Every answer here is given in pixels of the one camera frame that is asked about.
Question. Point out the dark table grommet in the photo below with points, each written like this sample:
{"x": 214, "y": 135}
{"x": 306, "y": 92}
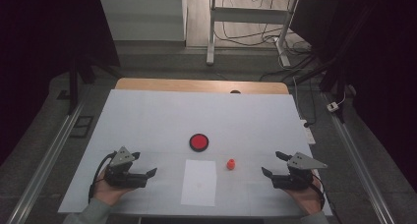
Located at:
{"x": 235, "y": 92}

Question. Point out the person's left hand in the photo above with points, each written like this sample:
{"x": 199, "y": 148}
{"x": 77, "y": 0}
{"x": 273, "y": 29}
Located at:
{"x": 106, "y": 193}

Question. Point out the dark curtain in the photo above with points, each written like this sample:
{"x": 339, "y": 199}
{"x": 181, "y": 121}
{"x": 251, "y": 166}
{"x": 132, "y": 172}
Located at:
{"x": 36, "y": 53}
{"x": 387, "y": 70}

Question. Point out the white desk frame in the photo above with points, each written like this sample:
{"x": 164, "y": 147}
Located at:
{"x": 249, "y": 15}

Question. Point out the round red ink pad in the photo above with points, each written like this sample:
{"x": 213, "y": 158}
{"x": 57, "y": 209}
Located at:
{"x": 199, "y": 142}

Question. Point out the small white adapter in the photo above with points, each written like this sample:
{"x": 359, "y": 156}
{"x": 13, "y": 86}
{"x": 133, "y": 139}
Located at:
{"x": 332, "y": 106}

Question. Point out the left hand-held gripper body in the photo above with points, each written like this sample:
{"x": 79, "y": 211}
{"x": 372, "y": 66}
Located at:
{"x": 126, "y": 178}

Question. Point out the white paper sheet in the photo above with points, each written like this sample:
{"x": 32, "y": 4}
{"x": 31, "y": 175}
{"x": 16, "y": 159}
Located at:
{"x": 199, "y": 183}

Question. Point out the white wall panel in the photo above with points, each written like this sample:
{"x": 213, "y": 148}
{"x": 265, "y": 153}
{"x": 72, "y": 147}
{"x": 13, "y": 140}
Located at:
{"x": 144, "y": 17}

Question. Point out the large white table cover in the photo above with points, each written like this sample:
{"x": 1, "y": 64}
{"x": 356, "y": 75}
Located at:
{"x": 196, "y": 112}

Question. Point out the metal floor rail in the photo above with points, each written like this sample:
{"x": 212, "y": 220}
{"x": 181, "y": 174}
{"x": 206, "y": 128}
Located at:
{"x": 359, "y": 165}
{"x": 46, "y": 165}

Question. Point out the wooden table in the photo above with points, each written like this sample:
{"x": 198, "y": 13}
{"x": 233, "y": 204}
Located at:
{"x": 183, "y": 85}

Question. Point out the orange stamp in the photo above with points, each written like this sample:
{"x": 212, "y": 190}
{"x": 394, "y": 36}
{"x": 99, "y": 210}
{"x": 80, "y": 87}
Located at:
{"x": 230, "y": 164}

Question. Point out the black floor plate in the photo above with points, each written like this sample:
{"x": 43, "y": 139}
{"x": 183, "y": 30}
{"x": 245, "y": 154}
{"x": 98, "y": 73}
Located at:
{"x": 82, "y": 126}

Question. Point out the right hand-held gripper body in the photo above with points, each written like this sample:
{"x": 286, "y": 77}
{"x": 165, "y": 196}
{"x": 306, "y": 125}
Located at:
{"x": 295, "y": 179}

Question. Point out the person's right hand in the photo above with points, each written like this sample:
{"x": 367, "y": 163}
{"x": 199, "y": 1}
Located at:
{"x": 306, "y": 197}

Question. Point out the white power strip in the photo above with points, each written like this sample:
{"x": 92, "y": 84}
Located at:
{"x": 308, "y": 132}

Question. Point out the black metal stand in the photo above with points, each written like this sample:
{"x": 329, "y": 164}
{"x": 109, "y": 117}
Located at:
{"x": 73, "y": 83}
{"x": 334, "y": 76}

